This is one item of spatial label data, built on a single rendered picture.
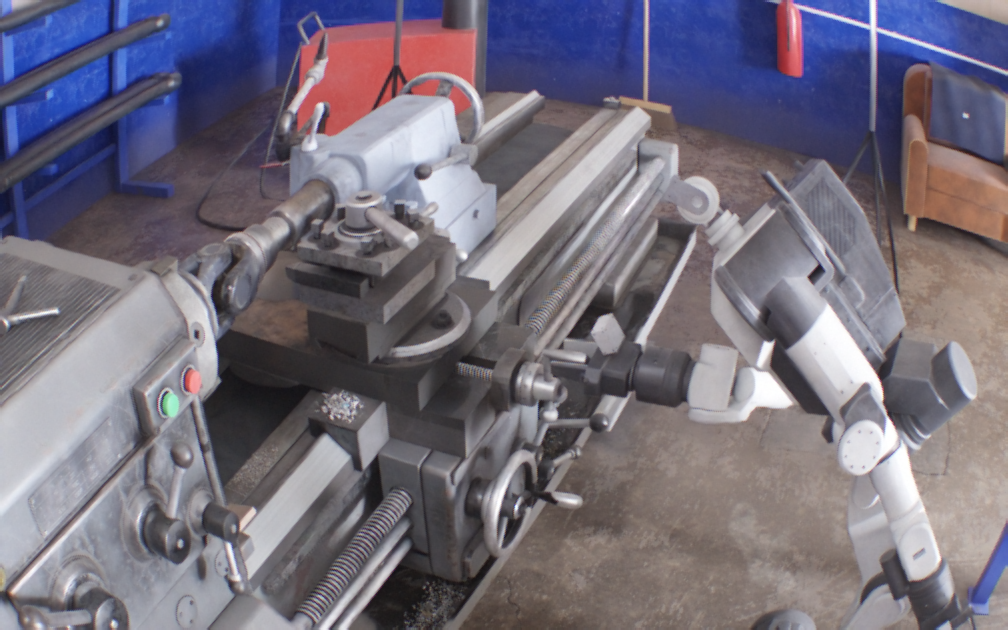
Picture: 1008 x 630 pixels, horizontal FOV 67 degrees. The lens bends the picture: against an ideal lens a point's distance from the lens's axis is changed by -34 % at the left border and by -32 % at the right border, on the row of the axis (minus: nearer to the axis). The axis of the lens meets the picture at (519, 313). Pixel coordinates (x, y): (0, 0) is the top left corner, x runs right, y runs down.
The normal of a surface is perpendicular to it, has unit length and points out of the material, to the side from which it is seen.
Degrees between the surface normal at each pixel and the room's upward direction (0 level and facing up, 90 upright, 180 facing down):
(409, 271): 0
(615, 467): 0
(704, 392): 65
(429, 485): 90
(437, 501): 90
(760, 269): 60
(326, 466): 36
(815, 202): 71
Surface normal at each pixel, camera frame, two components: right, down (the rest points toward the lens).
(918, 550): -0.20, 0.16
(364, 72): -0.02, 0.48
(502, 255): 0.56, -0.60
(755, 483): 0.02, -0.88
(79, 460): 0.93, 0.19
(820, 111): -0.36, 0.44
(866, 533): -0.20, 0.73
